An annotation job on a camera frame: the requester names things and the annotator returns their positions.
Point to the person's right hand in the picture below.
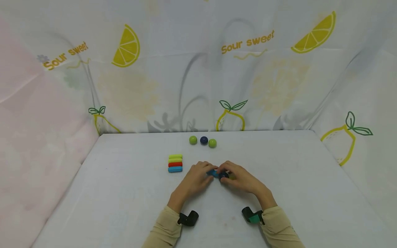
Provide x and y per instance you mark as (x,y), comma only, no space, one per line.
(245,182)

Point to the person's left hand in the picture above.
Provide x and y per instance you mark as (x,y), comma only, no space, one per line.
(191,182)

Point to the person's right fingers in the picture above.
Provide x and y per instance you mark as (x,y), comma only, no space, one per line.
(229,168)

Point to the person's left fingers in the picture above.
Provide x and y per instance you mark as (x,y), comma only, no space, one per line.
(204,167)

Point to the dark blue ball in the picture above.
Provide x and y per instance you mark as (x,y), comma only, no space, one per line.
(203,140)
(224,175)

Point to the blue stick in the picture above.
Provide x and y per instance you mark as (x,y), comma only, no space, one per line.
(212,173)
(175,169)

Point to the person's left forearm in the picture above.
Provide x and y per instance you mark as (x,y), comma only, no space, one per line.
(163,229)

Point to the person's right forearm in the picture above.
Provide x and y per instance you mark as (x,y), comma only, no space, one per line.
(280,229)

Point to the green ball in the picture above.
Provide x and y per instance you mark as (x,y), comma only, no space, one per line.
(193,140)
(212,143)

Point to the red stick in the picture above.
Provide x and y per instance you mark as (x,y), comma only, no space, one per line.
(175,164)

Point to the yellow stick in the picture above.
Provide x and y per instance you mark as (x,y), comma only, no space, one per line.
(175,160)

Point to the light green stick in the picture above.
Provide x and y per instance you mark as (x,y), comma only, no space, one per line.
(175,156)

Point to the black wrist band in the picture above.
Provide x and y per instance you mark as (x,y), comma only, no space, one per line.
(188,218)
(252,215)

